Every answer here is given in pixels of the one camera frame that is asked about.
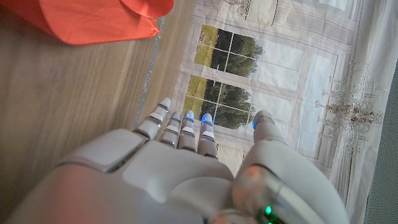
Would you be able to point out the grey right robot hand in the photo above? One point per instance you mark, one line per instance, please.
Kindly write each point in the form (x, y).
(174, 174)

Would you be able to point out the orange satin ribbon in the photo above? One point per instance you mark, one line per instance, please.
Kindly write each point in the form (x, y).
(93, 21)

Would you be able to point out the printed window backdrop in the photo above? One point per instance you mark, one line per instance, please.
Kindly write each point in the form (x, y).
(280, 62)

